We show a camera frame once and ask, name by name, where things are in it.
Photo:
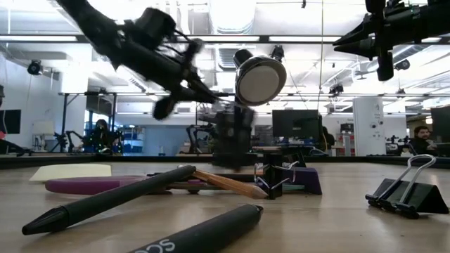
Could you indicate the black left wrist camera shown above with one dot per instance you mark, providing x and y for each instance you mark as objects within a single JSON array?
[{"x": 154, "y": 26}]

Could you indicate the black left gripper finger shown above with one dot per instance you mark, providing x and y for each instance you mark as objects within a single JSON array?
[
  {"x": 191, "y": 96},
  {"x": 204, "y": 89}
]

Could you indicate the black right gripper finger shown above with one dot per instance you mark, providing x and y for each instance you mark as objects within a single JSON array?
[
  {"x": 365, "y": 31},
  {"x": 365, "y": 49}
]

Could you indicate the black wall screen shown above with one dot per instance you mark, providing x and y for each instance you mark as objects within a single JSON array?
[{"x": 10, "y": 121}]

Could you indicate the small black binder clip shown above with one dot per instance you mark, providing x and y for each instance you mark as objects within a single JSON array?
[{"x": 275, "y": 179}]

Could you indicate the white column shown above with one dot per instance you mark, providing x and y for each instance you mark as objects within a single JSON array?
[{"x": 369, "y": 116}]

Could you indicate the black ceiling camera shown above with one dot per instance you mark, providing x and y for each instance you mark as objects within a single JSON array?
[
  {"x": 34, "y": 67},
  {"x": 336, "y": 89},
  {"x": 402, "y": 64},
  {"x": 277, "y": 52}
]

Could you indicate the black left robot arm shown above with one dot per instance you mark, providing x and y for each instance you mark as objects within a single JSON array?
[{"x": 88, "y": 24}]

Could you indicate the black pen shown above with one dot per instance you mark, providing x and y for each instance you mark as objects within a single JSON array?
[
  {"x": 158, "y": 174},
  {"x": 105, "y": 202},
  {"x": 211, "y": 228}
]

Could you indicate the large black binder clip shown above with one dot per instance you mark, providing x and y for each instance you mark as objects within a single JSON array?
[{"x": 422, "y": 200}]

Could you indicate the black ceiling beam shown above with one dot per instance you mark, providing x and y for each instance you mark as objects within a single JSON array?
[{"x": 264, "y": 38}]

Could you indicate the black aluminium table frame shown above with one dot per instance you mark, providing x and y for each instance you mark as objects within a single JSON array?
[{"x": 351, "y": 159}]

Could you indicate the person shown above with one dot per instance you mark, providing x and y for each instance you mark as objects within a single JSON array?
[
  {"x": 102, "y": 133},
  {"x": 422, "y": 140}
]

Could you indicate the black metal rack frame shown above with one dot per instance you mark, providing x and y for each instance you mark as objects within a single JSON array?
[{"x": 64, "y": 123}]

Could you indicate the black mesh desk organizer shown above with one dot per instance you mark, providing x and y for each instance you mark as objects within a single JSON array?
[{"x": 232, "y": 140}]

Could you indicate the orange pencil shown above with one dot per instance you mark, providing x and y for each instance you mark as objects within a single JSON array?
[{"x": 228, "y": 183}]

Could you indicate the yellow sticky note pad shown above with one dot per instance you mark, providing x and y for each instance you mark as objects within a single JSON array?
[{"x": 70, "y": 171}]

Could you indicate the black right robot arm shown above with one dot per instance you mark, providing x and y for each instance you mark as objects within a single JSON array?
[{"x": 437, "y": 17}]

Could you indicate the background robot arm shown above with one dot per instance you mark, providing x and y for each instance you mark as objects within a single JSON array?
[
  {"x": 393, "y": 145},
  {"x": 62, "y": 140},
  {"x": 191, "y": 135}
]

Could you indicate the black computer monitor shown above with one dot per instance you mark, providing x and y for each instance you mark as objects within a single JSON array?
[
  {"x": 295, "y": 123},
  {"x": 441, "y": 123}
]

